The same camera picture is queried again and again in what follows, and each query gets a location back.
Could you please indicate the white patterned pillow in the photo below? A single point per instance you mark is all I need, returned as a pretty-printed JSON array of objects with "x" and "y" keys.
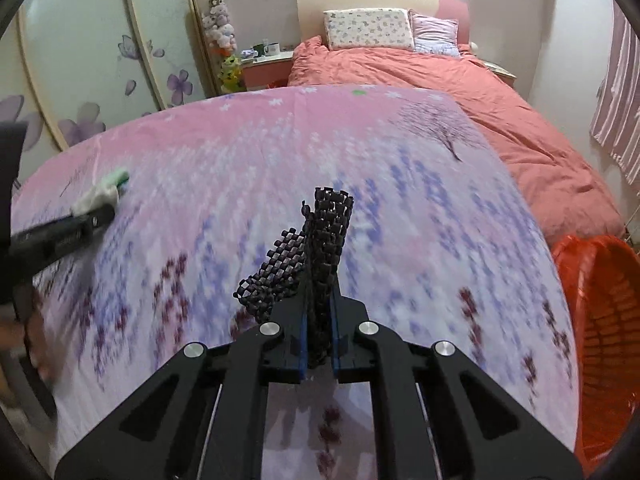
[{"x": 367, "y": 30}]

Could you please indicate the tower of plush toys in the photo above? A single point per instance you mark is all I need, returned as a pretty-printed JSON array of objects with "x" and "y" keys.
[{"x": 220, "y": 25}]

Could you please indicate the salmon duvet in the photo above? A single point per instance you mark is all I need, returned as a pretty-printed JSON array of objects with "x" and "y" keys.
[{"x": 500, "y": 125}]

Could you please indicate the pink floral printed sheet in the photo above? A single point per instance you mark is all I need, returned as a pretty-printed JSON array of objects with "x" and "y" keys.
[{"x": 225, "y": 170}]

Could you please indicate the black mesh net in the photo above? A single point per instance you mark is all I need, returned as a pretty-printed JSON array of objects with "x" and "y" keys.
[{"x": 327, "y": 240}]

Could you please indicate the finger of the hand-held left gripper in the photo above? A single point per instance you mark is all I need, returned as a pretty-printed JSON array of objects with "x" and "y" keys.
[{"x": 60, "y": 242}]

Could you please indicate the pink nightstand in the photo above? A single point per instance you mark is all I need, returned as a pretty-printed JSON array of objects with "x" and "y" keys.
[{"x": 267, "y": 75}]

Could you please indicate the floral sliding wardrobe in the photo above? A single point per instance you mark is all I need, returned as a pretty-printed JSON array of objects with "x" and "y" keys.
[{"x": 90, "y": 45}]

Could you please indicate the pink striped pillow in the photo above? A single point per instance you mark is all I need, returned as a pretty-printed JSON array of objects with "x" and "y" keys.
[{"x": 435, "y": 32}]

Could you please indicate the green yellow plush toy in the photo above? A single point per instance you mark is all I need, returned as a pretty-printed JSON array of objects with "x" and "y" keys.
[{"x": 231, "y": 74}]

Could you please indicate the white bedside table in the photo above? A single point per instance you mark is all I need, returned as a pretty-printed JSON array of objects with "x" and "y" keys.
[{"x": 500, "y": 70}]

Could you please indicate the orange plastic basket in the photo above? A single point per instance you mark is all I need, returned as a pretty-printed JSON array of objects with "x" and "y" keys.
[{"x": 610, "y": 320}]

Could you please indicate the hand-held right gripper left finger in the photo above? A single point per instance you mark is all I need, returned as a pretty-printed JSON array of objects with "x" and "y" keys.
[{"x": 285, "y": 340}]

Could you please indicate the white mug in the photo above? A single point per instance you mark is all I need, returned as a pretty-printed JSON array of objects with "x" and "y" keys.
[{"x": 272, "y": 48}]

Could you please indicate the pink striped curtain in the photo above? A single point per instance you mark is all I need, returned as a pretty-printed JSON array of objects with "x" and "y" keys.
[{"x": 617, "y": 105}]

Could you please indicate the dark green mug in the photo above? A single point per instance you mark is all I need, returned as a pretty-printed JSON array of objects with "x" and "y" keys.
[{"x": 258, "y": 49}]

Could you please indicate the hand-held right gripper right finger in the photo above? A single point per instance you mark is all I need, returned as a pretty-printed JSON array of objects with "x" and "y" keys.
[{"x": 345, "y": 345}]

